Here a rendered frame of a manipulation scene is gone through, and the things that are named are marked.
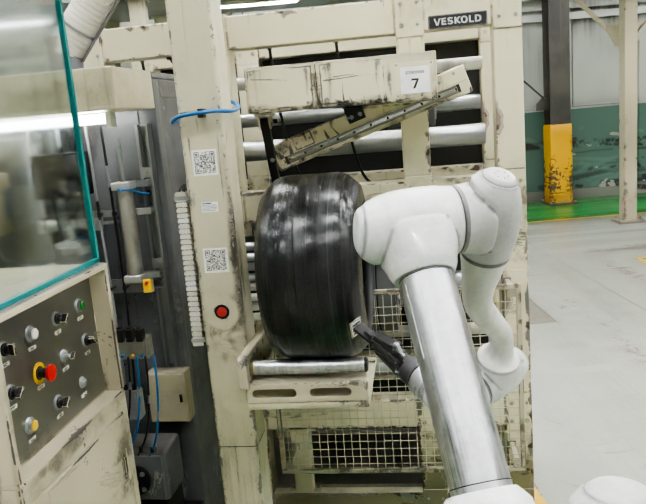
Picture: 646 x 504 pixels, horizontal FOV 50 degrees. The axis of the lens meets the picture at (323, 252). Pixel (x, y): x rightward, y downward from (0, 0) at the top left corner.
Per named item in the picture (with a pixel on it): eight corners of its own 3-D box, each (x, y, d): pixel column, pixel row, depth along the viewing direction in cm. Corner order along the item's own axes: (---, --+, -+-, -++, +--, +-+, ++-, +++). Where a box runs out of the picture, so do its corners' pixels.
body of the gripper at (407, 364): (407, 373, 173) (381, 353, 179) (409, 394, 178) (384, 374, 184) (428, 356, 176) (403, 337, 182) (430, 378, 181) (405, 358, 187)
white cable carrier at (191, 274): (192, 346, 216) (174, 192, 207) (197, 341, 221) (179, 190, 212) (206, 345, 215) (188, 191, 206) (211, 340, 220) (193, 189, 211)
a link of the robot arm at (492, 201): (498, 227, 146) (436, 234, 143) (514, 151, 134) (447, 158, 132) (525, 267, 136) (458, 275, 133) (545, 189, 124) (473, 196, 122)
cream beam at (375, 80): (247, 115, 224) (242, 68, 221) (263, 114, 249) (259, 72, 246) (439, 99, 216) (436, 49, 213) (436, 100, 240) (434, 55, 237)
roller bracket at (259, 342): (239, 391, 203) (235, 359, 202) (267, 346, 242) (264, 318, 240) (250, 391, 203) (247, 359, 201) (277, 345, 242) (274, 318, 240)
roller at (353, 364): (248, 361, 206) (252, 359, 210) (249, 376, 206) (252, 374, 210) (366, 357, 201) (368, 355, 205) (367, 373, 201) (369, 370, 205)
